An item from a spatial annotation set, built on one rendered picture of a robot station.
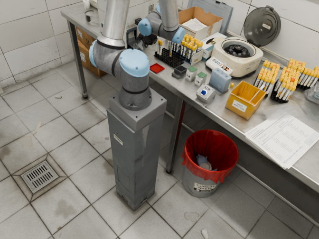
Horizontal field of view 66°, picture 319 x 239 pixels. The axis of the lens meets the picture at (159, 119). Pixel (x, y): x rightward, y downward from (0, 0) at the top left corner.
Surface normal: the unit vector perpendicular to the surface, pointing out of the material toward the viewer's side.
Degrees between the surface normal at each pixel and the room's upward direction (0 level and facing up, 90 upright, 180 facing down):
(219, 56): 90
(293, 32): 90
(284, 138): 1
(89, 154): 0
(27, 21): 90
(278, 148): 1
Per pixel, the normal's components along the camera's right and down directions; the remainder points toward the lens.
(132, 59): 0.17, -0.57
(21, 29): 0.71, 0.55
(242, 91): -0.64, 0.53
